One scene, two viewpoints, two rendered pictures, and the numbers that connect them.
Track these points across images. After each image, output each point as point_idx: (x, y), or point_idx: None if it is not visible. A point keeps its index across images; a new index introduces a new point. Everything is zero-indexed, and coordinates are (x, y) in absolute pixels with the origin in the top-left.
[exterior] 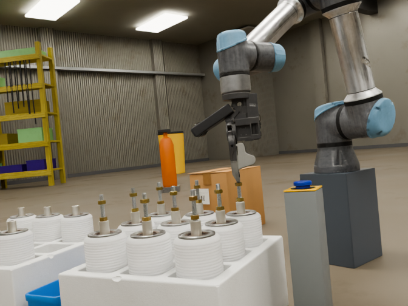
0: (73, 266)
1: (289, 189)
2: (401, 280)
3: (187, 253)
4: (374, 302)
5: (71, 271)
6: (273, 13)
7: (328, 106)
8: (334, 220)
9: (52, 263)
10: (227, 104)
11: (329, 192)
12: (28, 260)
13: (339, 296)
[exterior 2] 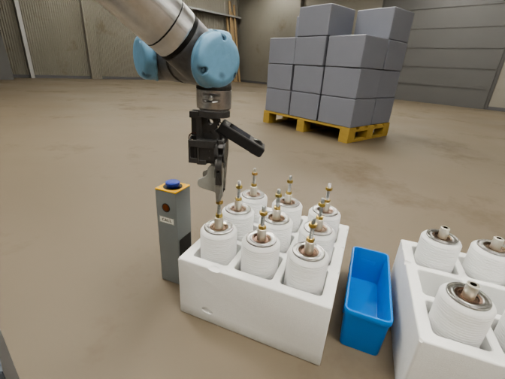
0: (403, 295)
1: (183, 186)
2: (28, 347)
3: None
4: (107, 302)
5: (340, 226)
6: None
7: None
8: (16, 377)
9: (403, 268)
10: (225, 119)
11: (1, 343)
12: (415, 255)
13: (127, 319)
